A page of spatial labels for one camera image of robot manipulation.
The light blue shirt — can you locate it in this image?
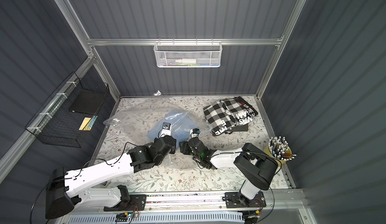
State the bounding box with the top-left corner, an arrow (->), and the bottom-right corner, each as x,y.
146,109 -> 204,143

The clear plastic vacuum bag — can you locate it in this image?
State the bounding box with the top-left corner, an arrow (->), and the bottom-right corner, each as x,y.
98,96 -> 211,169

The black white checked shirt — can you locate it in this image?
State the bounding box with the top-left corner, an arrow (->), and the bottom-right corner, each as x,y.
203,97 -> 256,134

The red plaid shirt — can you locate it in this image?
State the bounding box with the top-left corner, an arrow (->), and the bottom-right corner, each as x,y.
235,96 -> 258,116

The dark grey pinstripe shirt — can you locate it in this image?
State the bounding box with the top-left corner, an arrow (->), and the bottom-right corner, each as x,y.
211,124 -> 249,136

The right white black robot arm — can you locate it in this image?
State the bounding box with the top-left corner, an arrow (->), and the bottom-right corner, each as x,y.
179,137 -> 278,207

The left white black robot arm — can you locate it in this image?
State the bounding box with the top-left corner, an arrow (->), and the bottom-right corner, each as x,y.
45,135 -> 177,220

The yellow notepad in basket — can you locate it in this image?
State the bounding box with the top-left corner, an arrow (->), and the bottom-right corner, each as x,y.
78,117 -> 93,131

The white vented panel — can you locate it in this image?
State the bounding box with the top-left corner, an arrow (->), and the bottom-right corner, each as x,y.
68,211 -> 245,224

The black box in basket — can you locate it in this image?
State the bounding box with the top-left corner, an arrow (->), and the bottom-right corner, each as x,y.
68,90 -> 106,115

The yellow cup of pens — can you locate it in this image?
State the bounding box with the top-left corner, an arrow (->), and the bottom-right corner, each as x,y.
264,136 -> 297,164

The white bottle in basket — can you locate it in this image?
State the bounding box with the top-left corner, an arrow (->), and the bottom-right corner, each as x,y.
175,59 -> 197,66

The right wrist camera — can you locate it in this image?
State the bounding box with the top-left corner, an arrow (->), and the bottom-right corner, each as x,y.
190,128 -> 201,139

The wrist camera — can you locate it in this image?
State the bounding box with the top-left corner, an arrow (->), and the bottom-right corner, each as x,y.
190,128 -> 201,139
158,122 -> 171,138

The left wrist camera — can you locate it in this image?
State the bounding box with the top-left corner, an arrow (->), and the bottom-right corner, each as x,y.
158,122 -> 171,138

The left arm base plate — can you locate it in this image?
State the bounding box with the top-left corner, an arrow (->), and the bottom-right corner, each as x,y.
104,194 -> 147,212

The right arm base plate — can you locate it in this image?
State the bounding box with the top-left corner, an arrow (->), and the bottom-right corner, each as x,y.
222,191 -> 266,210

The black wire wall basket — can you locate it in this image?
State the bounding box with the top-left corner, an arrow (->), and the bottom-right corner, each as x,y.
26,74 -> 110,148

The white wire mesh basket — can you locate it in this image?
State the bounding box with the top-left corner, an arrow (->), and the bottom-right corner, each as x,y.
153,44 -> 223,68

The aluminium front rail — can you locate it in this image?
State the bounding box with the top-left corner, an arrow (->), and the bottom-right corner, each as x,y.
71,188 -> 309,215

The aluminium frame back crossbar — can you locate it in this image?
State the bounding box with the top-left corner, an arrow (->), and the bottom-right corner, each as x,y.
86,38 -> 282,46

